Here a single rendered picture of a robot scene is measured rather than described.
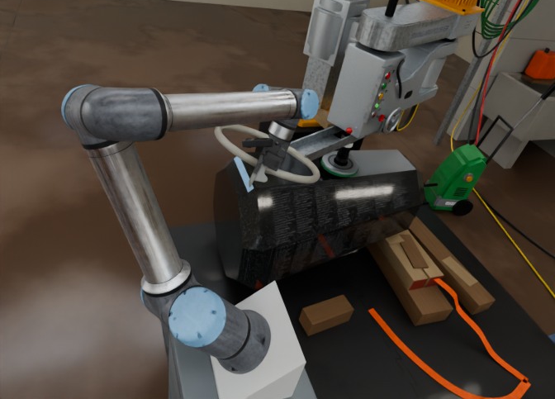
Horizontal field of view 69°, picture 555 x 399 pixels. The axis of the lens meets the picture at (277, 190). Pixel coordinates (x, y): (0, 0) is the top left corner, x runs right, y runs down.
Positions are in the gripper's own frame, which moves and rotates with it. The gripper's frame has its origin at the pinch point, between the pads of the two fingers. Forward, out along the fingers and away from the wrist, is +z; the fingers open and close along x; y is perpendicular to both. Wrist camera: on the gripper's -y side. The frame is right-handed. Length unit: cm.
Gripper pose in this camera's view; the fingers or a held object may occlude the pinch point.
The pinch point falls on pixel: (251, 180)
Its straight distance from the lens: 154.3
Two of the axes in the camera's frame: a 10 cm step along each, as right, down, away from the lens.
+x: 1.4, -3.0, 9.4
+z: -4.2, 8.5, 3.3
